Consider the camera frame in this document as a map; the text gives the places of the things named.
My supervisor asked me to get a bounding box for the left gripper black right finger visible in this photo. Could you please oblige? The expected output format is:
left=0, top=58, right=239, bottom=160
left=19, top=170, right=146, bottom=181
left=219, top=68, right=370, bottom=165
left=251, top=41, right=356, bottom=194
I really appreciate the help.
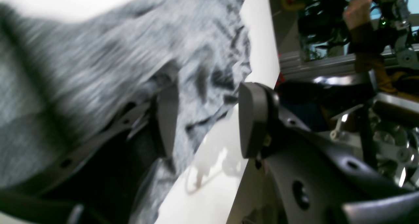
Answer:
left=238, top=82, right=418, bottom=224

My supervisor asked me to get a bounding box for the person's hand in background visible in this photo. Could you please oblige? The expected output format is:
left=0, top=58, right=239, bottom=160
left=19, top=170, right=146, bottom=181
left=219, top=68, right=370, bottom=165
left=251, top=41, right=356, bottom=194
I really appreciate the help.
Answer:
left=343, top=0, right=373, bottom=30

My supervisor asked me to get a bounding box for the grey long-sleeve T-shirt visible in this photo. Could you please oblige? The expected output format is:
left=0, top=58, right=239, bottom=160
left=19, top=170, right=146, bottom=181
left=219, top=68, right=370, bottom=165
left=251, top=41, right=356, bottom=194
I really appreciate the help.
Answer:
left=1, top=0, right=251, bottom=224

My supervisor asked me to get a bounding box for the person's dark sleeved forearm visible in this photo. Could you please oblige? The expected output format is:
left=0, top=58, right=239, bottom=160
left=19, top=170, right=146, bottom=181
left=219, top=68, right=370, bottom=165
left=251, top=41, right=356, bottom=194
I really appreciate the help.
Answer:
left=348, top=23, right=397, bottom=94

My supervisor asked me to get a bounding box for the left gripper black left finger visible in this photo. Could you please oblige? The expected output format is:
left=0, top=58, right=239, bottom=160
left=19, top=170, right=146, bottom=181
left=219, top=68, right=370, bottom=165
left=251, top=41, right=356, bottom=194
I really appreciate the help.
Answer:
left=1, top=85, right=179, bottom=224

